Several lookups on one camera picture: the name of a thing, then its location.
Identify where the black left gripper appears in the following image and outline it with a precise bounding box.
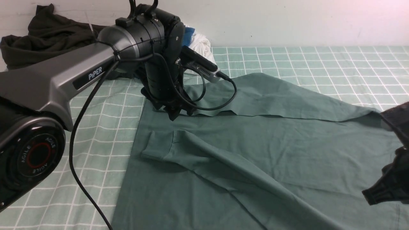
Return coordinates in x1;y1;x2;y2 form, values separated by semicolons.
136;14;195;121

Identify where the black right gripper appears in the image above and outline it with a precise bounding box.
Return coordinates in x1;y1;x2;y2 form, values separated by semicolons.
362;102;409;205

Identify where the green long-sleeve top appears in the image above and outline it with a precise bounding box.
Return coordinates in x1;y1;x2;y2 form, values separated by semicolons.
111;73;408;230

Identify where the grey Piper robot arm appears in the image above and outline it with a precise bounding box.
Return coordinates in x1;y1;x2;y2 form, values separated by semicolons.
1;0;238;211

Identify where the white garment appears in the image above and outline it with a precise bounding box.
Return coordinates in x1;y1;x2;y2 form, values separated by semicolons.
185;25;216;64

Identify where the blue garment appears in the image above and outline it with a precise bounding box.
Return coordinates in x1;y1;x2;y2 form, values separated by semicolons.
182;27;195;46

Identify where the green checked table cloth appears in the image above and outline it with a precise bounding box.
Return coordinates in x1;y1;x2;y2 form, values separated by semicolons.
0;46;408;230

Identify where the dark olive hoodie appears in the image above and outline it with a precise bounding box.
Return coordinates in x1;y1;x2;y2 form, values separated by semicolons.
1;4;104;70

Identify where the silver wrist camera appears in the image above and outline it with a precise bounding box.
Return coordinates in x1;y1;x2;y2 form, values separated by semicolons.
176;46;220;83

